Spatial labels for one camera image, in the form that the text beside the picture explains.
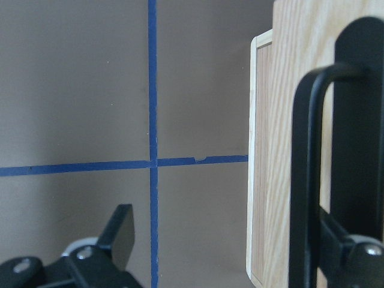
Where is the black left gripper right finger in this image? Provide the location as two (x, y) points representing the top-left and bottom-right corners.
(319, 209), (383, 287)

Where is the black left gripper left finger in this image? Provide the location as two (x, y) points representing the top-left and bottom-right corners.
(1, 204), (141, 287)

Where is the black drawer handle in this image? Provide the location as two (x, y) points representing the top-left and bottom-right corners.
(289, 17), (383, 287)

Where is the wooden drawer front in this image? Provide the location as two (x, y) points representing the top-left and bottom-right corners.
(263, 1), (383, 287)

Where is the wooden drawer cabinet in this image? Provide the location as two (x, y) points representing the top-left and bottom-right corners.
(246, 29), (272, 287)

